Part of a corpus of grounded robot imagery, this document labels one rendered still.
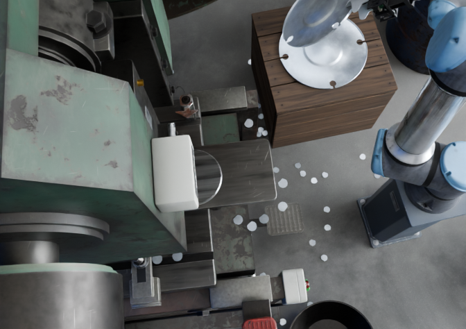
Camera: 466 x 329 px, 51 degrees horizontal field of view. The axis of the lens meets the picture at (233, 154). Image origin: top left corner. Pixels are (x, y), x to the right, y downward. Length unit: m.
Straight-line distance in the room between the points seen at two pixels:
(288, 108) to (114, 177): 1.24
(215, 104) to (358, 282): 0.89
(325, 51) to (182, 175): 1.25
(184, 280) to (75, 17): 0.72
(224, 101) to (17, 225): 0.89
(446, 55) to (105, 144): 0.66
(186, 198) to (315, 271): 1.37
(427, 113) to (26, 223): 0.83
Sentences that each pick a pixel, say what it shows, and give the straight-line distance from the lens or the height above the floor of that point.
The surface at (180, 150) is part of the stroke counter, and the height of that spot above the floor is 1.34.
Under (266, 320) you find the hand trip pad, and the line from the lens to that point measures 1.04.
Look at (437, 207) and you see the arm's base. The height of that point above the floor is 0.49.
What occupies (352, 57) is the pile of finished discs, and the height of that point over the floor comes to 0.35.
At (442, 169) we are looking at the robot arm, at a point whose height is 0.67.
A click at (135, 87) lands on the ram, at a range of 0.73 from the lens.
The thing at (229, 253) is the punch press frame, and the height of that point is 0.64.
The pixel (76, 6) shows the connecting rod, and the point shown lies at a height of 1.40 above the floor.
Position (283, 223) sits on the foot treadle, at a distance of 1.67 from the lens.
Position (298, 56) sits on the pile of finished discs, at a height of 0.35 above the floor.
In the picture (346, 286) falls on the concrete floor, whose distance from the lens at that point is 1.84.
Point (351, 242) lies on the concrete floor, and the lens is 1.86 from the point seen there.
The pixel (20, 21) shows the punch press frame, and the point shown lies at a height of 1.48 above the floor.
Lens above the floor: 1.80
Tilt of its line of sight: 72 degrees down
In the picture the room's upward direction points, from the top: 5 degrees counter-clockwise
